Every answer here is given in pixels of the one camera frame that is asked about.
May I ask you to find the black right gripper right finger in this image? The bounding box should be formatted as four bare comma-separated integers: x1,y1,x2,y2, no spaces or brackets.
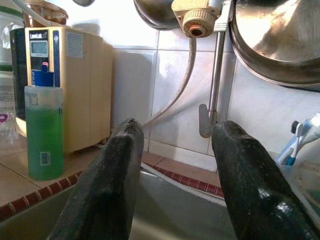
211,119,320,240

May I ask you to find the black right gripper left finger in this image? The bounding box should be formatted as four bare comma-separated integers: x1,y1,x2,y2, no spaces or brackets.
47,117,145,240

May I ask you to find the steel sink basin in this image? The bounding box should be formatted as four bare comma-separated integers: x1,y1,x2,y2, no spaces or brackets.
0,162,241,240

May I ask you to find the blue white toothbrush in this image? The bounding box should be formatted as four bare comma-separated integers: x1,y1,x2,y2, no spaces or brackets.
276,120,305,166

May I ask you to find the green liquid bottle blue cap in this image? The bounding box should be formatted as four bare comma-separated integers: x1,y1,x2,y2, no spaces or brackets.
24,62,65,181

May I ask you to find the white blue toothpaste tube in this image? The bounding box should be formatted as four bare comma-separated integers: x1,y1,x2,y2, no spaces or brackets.
298,116,320,151

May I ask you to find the cream water ionizer appliance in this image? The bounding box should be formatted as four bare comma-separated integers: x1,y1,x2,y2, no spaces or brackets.
9,24,113,155

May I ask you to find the clear plastic container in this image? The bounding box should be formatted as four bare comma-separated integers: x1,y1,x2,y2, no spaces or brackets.
0,71,26,141

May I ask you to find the hanging steel wok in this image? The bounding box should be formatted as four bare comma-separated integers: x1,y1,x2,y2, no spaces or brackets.
229,0,320,92

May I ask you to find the cream faucet diverter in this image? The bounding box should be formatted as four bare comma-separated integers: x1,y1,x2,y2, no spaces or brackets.
171,0,222,38

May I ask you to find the brown clear jar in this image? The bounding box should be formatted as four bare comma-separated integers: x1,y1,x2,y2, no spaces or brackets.
22,0,70,28

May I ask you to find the dark round pot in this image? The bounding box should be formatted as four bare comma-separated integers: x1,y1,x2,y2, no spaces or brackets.
133,0,185,31

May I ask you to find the clear plastic handled cup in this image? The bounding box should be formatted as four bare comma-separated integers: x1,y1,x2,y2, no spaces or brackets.
271,143,320,176

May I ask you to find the grey inlet hose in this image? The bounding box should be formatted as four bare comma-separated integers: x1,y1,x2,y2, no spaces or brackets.
143,37,197,127

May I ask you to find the white flexible spout hose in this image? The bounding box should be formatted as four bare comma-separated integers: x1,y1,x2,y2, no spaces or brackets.
12,0,51,27

